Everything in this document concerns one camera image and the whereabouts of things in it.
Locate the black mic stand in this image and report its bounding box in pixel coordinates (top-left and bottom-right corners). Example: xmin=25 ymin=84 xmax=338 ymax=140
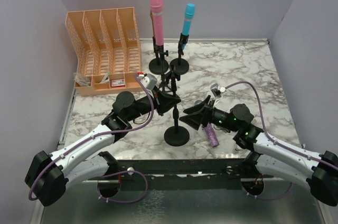
xmin=164 ymin=64 xmax=190 ymax=147
xmin=149 ymin=36 xmax=169 ymax=75
xmin=170 ymin=33 xmax=189 ymax=75

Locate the purple glitter microphone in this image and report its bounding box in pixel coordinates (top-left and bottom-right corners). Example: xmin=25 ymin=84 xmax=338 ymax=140
xmin=204 ymin=124 xmax=219 ymax=147

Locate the black mini tripod stand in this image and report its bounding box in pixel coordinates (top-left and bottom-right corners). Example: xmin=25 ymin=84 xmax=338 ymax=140
xmin=158 ymin=45 xmax=170 ymax=92

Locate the gold microphone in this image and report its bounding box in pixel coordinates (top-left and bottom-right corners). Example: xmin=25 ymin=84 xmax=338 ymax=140
xmin=150 ymin=10 xmax=155 ymax=38

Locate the blue microphone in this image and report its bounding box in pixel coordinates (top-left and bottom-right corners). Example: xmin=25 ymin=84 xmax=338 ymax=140
xmin=180 ymin=3 xmax=195 ymax=50

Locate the pink microphone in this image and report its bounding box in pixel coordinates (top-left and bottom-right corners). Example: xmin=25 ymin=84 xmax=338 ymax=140
xmin=150 ymin=0 xmax=164 ymax=46

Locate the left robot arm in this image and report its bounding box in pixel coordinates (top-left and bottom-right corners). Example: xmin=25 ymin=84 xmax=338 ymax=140
xmin=24 ymin=89 xmax=181 ymax=207

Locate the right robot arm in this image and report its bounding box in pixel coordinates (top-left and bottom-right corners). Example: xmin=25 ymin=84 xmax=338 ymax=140
xmin=180 ymin=97 xmax=337 ymax=207

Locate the red white small card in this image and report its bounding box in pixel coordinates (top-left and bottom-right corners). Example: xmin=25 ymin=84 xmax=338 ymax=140
xmin=110 ymin=79 xmax=125 ymax=88

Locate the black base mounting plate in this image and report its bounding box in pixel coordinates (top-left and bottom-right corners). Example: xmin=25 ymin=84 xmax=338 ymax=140
xmin=86 ymin=155 xmax=275 ymax=192

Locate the orange plastic file organizer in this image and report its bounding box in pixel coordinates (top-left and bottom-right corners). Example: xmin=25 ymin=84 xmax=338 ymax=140
xmin=65 ymin=7 xmax=142 ymax=96

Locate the clear plastic bag of parts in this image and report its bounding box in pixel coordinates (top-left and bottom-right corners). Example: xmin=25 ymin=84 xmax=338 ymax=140
xmin=73 ymin=72 xmax=91 ymax=87

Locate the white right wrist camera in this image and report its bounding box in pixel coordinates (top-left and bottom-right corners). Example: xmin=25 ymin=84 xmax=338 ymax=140
xmin=210 ymin=83 xmax=227 ymax=105

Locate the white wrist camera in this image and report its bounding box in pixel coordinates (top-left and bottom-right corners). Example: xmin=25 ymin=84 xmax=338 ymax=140
xmin=210 ymin=83 xmax=227 ymax=105
xmin=138 ymin=72 xmax=157 ymax=91

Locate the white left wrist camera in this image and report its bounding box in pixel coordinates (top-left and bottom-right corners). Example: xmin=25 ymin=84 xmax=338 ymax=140
xmin=138 ymin=72 xmax=157 ymax=91

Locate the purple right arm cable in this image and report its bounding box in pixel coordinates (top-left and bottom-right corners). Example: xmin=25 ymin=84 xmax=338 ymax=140
xmin=224 ymin=81 xmax=338 ymax=200

